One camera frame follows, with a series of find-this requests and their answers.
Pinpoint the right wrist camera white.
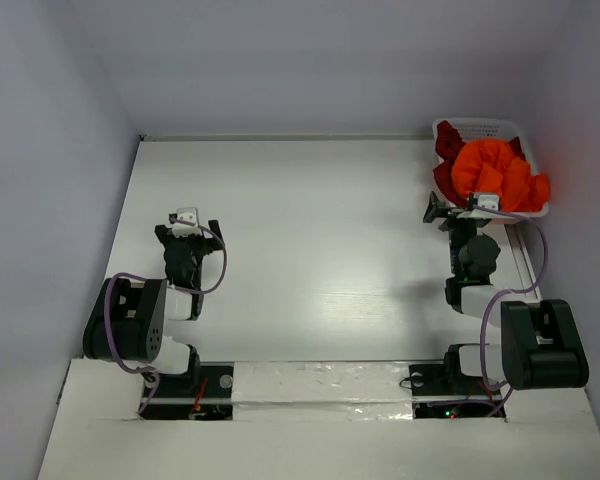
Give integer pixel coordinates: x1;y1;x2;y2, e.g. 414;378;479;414
458;192;500;220

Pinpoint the orange t shirt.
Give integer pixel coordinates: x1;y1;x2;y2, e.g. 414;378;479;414
451;137;550;213

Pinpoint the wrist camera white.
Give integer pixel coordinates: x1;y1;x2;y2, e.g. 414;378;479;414
169;207;202;238
458;192;500;220

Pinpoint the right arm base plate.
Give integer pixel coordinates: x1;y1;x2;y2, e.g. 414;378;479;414
401;363;506;420

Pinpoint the dark red t shirt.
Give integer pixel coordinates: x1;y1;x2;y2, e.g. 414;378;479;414
433;120;530;207

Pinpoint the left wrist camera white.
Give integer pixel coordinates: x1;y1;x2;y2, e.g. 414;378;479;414
169;207;202;238

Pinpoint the white plastic basket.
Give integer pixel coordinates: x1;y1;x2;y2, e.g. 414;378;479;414
432;117;549;218

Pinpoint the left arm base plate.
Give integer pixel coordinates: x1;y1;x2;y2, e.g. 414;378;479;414
140;363;234;421

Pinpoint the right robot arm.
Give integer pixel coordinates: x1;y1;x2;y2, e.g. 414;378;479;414
423;192;589;390

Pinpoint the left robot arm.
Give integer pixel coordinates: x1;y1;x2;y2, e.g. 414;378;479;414
83;209;226;395

